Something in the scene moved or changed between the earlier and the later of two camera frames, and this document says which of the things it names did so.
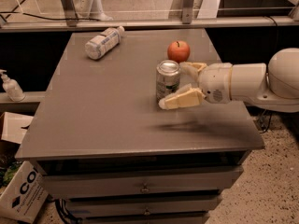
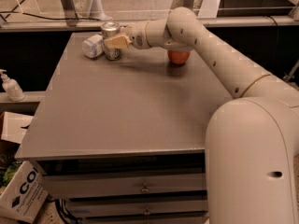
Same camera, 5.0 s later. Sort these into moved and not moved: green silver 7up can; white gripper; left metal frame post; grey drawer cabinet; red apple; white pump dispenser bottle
Moved: green silver 7up can; white gripper
Not moved: left metal frame post; white pump dispenser bottle; grey drawer cabinet; red apple
